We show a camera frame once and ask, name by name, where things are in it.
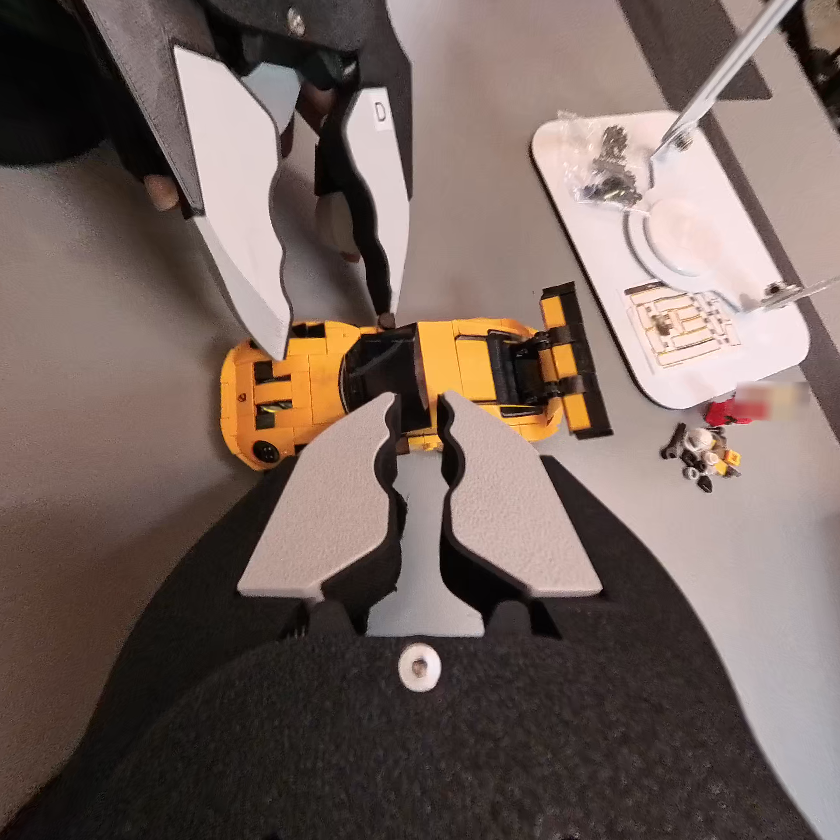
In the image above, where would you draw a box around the person's left hand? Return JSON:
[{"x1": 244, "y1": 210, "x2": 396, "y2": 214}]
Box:
[{"x1": 143, "y1": 79, "x2": 363, "y2": 265}]

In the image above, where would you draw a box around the white book stand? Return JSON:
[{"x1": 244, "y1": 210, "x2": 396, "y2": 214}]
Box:
[{"x1": 530, "y1": 0, "x2": 840, "y2": 411}]

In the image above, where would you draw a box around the yellow lego car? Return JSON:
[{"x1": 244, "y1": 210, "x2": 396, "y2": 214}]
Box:
[{"x1": 218, "y1": 318, "x2": 614, "y2": 472}]

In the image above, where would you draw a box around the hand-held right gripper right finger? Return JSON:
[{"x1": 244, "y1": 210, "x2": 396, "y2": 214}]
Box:
[{"x1": 436, "y1": 390, "x2": 603, "y2": 626}]

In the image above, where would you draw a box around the yellow black lego spoiler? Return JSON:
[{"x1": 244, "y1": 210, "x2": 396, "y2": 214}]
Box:
[{"x1": 539, "y1": 282, "x2": 614, "y2": 439}]

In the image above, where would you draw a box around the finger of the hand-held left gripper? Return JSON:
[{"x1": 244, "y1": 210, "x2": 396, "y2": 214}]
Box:
[
  {"x1": 172, "y1": 46, "x2": 294, "y2": 363},
  {"x1": 314, "y1": 84, "x2": 414, "y2": 330}
]

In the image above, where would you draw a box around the plastic bag of lego parts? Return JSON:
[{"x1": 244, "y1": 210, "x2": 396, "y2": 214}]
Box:
[{"x1": 563, "y1": 115, "x2": 647, "y2": 206}]

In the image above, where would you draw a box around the dark cloth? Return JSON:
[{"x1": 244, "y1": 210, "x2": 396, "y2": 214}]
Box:
[{"x1": 0, "y1": 0, "x2": 126, "y2": 165}]

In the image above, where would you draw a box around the dark transparent lego windshield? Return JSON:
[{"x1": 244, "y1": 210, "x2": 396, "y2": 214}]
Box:
[{"x1": 338, "y1": 330, "x2": 431, "y2": 427}]

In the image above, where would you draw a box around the lego sticker sheet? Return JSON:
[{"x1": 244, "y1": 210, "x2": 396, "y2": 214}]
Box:
[{"x1": 623, "y1": 280, "x2": 742, "y2": 374}]

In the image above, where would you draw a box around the red lego minifigure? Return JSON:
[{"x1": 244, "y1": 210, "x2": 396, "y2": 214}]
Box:
[{"x1": 705, "y1": 394, "x2": 756, "y2": 427}]

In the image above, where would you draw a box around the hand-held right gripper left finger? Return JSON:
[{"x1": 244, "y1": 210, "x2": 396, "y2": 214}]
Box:
[{"x1": 236, "y1": 392, "x2": 409, "y2": 635}]

